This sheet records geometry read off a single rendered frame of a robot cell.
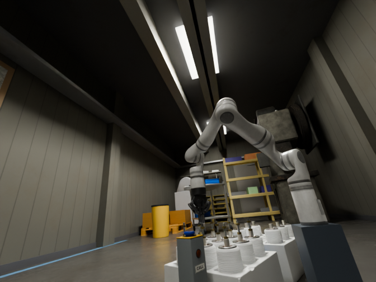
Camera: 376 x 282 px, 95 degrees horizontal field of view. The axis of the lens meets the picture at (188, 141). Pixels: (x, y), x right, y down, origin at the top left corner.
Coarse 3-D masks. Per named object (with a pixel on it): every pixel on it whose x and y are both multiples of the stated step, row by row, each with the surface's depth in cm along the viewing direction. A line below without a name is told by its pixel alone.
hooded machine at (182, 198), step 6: (180, 180) 584; (186, 180) 576; (180, 186) 574; (180, 192) 563; (186, 192) 558; (180, 198) 557; (186, 198) 551; (180, 204) 550; (186, 204) 545; (192, 222) 522
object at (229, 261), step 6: (216, 252) 69; (222, 252) 66; (228, 252) 65; (234, 252) 65; (240, 252) 68; (222, 258) 66; (228, 258) 65; (234, 258) 64; (240, 258) 66; (222, 264) 65; (228, 264) 64; (234, 264) 64; (240, 264) 65; (222, 270) 64; (228, 270) 63; (234, 270) 63; (240, 270) 64
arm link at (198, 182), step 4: (192, 180) 86; (196, 180) 85; (200, 180) 85; (204, 180) 88; (192, 184) 85; (196, 184) 84; (200, 184) 84; (204, 184) 86; (184, 188) 89; (188, 188) 89; (192, 188) 84
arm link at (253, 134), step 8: (224, 104) 69; (232, 104) 69; (216, 112) 70; (224, 112) 68; (232, 112) 68; (224, 120) 70; (232, 120) 70; (240, 120) 70; (232, 128) 72; (240, 128) 72; (248, 128) 72; (256, 128) 73; (264, 128) 76; (248, 136) 74; (256, 136) 73; (264, 136) 74; (256, 144) 77
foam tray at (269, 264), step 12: (276, 252) 84; (168, 264) 80; (252, 264) 69; (264, 264) 72; (276, 264) 80; (168, 276) 77; (216, 276) 63; (228, 276) 60; (240, 276) 58; (252, 276) 63; (264, 276) 69; (276, 276) 76
